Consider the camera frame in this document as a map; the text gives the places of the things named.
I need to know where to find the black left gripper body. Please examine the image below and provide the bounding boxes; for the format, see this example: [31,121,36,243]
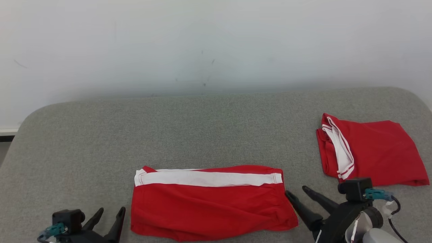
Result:
[64,229,115,243]

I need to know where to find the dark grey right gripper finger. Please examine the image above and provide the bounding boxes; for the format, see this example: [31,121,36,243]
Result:
[285,190,324,232]
[302,185,339,214]

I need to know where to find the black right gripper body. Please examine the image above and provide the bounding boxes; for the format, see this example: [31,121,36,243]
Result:
[312,201,369,243]

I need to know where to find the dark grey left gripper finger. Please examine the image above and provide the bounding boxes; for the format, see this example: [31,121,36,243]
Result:
[83,207,104,233]
[104,207,126,243]

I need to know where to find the red white basketball jersey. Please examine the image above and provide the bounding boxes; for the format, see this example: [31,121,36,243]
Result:
[316,113,430,187]

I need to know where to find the red white sports shorts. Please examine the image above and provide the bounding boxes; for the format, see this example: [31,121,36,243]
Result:
[130,165,299,242]

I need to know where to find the teal left camera cable connector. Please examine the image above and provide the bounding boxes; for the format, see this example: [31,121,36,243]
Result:
[37,223,66,242]

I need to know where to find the teal camera cable connector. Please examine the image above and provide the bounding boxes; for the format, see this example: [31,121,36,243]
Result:
[363,188,394,203]
[37,223,66,242]

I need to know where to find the teal right camera cable connector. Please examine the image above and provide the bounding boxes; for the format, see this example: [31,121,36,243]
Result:
[363,188,394,203]

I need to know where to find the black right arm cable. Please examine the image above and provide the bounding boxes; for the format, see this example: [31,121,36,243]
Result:
[387,196,409,243]

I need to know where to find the wall baseboard strip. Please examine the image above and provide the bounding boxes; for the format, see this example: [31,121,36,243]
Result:
[0,128,19,143]

